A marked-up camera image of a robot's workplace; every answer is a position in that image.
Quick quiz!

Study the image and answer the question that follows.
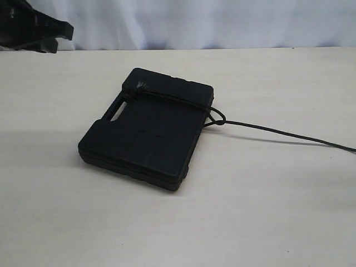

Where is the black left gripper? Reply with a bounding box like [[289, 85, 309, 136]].
[[1, 1, 74, 53]]

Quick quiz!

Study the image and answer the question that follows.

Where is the black braided rope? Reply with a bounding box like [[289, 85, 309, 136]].
[[122, 80, 356, 153]]

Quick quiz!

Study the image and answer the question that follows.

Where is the black plastic carrying case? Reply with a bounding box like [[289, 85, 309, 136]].
[[78, 68, 214, 191]]

